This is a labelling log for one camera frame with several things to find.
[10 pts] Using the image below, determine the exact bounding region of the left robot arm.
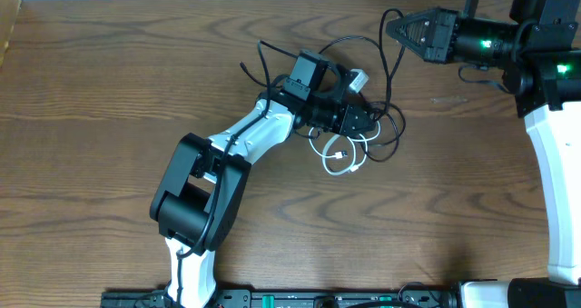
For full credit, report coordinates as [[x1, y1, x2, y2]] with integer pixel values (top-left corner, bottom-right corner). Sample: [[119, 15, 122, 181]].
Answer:
[[149, 50, 376, 307]]

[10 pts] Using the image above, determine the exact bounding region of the clear tape strip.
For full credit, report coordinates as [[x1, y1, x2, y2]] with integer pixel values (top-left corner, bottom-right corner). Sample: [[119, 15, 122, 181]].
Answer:
[[430, 95, 468, 104]]

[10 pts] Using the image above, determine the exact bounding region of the left camera black cable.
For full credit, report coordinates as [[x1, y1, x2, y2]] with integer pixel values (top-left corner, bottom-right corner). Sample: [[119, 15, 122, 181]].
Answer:
[[174, 39, 300, 308]]

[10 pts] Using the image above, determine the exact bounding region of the cardboard panel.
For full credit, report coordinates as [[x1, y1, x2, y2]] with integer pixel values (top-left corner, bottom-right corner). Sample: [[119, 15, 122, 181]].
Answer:
[[0, 0, 22, 65]]

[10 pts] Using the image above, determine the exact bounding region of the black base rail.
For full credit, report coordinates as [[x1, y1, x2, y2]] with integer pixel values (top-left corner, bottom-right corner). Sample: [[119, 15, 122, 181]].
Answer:
[[99, 280, 557, 308]]

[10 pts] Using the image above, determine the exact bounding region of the white usb cable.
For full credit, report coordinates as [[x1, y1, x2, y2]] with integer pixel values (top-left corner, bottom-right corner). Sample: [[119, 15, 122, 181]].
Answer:
[[308, 119, 382, 177]]

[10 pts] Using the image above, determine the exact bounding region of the black usb cable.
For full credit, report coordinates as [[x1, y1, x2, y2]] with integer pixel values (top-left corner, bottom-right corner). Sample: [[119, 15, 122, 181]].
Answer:
[[239, 7, 408, 164]]

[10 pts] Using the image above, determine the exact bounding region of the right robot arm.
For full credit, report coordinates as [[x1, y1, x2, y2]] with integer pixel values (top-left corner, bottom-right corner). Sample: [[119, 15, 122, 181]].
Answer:
[[386, 0, 580, 285]]

